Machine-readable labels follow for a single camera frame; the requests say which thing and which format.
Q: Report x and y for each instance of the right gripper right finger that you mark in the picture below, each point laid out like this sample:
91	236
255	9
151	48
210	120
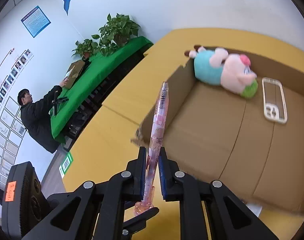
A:
208	210

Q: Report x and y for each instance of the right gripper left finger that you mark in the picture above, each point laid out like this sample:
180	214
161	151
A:
94	211

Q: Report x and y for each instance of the white earbuds case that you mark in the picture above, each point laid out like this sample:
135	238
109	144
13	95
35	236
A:
255	208

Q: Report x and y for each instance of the pink transparent pen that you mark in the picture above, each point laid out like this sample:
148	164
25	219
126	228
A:
156	142

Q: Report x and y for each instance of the cream clear phone case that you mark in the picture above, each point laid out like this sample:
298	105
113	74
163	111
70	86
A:
274	103

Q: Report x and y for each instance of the pink pig plush toy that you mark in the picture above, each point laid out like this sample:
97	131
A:
220	68

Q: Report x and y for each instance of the black speaker box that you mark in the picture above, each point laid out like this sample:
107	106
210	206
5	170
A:
24	204

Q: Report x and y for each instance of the cardboard box tray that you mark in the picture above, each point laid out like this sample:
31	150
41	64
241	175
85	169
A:
214	134

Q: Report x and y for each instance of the green covered table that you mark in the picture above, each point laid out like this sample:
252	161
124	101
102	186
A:
100	67

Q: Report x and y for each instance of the person in black jacket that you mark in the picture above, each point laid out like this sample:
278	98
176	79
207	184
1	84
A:
35	116

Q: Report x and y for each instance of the brown cardboard package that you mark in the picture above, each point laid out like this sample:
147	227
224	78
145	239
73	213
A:
73	72

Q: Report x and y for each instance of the small potted green plant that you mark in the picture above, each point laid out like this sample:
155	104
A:
85	49

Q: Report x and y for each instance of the large potted green plant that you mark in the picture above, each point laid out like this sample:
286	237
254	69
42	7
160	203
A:
115	34

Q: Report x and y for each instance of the blue framed wall poster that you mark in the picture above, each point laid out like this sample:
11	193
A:
35	21

